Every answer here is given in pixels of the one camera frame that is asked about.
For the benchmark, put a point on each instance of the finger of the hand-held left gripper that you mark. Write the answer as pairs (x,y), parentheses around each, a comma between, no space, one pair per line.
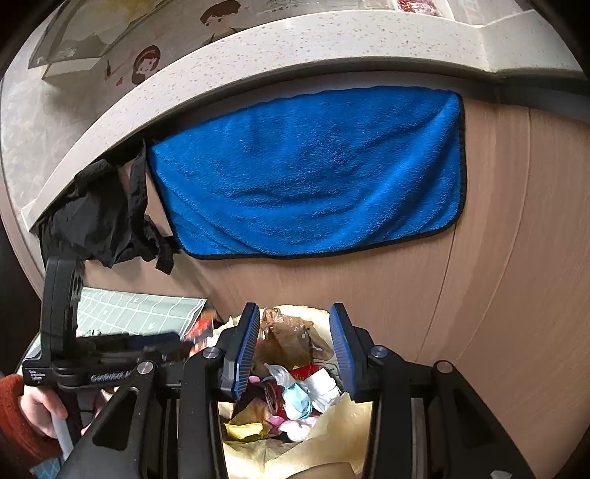
(152,341)
(174,358)

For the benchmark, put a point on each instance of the pink and white cloth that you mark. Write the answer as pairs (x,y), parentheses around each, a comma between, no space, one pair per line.
(295,428)

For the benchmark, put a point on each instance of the red snack wrapper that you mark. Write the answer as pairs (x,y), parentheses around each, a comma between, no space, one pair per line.
(203,329)

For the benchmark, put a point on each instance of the blue microfibre towel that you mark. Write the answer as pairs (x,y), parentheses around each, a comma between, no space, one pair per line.
(313,175)

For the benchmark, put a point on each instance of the light blue face mask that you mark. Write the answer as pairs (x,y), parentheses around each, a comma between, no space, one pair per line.
(297,400)

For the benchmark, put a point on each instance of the clear plastic wrap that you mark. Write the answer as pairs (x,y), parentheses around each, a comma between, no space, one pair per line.
(280,376)

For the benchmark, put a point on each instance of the brown plastic bag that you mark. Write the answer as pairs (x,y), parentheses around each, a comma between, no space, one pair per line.
(286,338)

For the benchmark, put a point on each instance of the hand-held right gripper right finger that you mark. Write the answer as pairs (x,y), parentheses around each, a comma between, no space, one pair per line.
(343,350)

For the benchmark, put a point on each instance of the red crumpled wrapper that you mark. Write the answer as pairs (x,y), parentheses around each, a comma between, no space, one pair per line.
(306,372)

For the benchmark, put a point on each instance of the black plastic bag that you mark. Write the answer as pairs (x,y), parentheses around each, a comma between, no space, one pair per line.
(92,216)

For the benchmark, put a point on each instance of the glass range hood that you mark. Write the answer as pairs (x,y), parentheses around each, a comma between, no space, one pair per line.
(92,32)

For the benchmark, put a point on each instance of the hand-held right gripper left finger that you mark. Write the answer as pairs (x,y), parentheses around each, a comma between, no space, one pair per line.
(244,350)

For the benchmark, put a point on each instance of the green grid mat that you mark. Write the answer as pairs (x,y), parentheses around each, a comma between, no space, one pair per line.
(138,308)

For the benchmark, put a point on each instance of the person's left hand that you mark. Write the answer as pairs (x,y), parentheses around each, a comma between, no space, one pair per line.
(44,410)

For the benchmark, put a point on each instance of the crumpled white paper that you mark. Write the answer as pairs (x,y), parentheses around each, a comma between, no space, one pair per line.
(325,389)

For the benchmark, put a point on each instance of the cartoon boy wall sticker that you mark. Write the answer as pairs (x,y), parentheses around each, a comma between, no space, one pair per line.
(221,18)

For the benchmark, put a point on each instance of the cartoon girl wall sticker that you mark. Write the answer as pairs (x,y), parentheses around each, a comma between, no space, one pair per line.
(146,64)

